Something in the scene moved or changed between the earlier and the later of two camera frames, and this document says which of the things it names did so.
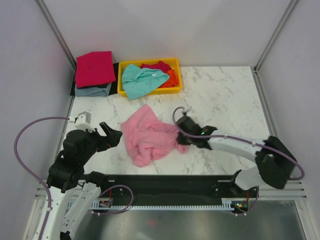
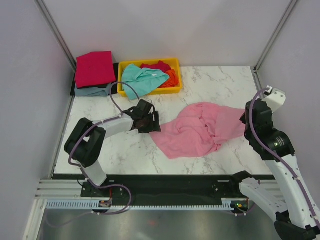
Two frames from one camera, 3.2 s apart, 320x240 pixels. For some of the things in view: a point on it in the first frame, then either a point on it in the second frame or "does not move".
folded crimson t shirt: x=94 y=68 does not move
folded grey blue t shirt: x=92 y=92 does not move
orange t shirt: x=173 y=80 does not move
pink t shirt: x=148 y=139 to x=199 y=129
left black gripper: x=112 y=140 to x=154 y=127
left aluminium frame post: x=57 y=32 does not move
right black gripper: x=181 y=141 to x=243 y=118
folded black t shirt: x=114 y=86 does not move
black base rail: x=176 y=187 does not move
